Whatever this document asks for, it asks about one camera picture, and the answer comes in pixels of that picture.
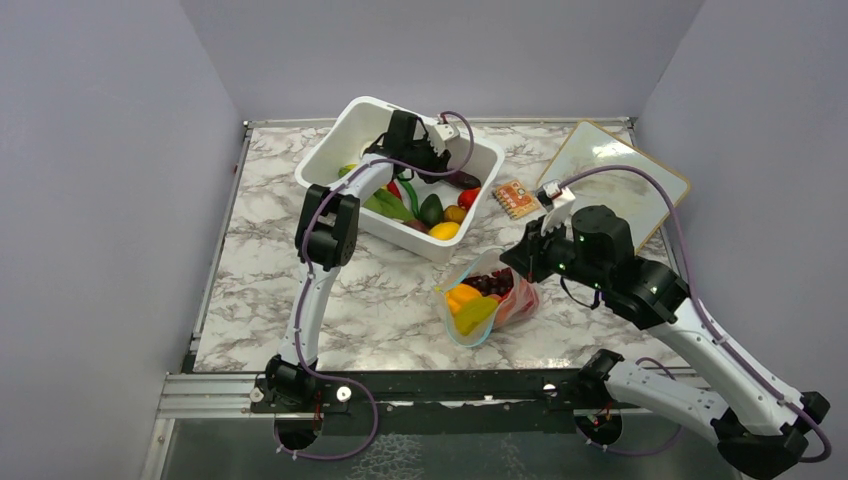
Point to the red strawberry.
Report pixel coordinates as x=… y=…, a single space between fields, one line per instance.
x=467 y=198

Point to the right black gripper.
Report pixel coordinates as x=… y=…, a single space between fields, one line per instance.
x=527 y=256

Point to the wood framed whiteboard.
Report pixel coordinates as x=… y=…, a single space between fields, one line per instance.
x=629 y=195

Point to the orange carrot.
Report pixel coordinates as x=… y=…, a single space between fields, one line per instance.
x=507 y=312

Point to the yellow banana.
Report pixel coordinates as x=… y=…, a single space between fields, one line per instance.
x=343 y=171

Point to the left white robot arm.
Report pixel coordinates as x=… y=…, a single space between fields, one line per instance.
x=325 y=241

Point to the white plastic bin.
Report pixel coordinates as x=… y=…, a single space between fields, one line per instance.
x=358 y=125

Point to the orange bell pepper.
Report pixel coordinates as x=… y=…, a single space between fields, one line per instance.
x=460 y=295

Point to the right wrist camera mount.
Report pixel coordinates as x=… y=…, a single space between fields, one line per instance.
x=558 y=202

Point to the red apple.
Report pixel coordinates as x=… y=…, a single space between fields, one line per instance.
x=526 y=300

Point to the dark purple passion fruit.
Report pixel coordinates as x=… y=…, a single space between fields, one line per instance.
x=417 y=226

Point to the red chili pepper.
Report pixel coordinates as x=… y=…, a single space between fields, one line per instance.
x=394 y=190

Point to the clear zip top bag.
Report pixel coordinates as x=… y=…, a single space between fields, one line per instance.
x=485 y=263

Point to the dark eggplant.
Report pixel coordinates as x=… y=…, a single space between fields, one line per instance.
x=463 y=181

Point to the green chili pepper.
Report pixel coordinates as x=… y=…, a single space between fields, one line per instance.
x=405 y=184

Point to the yellow lemon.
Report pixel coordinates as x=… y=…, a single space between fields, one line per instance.
x=444 y=231

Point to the purple grape bunch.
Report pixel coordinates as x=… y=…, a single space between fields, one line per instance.
x=499 y=282

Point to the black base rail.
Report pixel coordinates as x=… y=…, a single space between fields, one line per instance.
x=431 y=402

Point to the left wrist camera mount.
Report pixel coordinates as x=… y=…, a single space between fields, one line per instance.
x=439 y=133

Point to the small orange fruit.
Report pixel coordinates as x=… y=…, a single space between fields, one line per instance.
x=454 y=214

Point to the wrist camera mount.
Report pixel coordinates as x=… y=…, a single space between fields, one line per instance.
x=439 y=133
x=558 y=202

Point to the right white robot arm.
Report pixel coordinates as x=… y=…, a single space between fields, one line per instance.
x=758 y=423

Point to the green leaf vegetable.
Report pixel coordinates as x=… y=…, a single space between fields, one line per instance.
x=388 y=205

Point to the green avocado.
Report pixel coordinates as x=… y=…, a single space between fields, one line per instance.
x=431 y=211

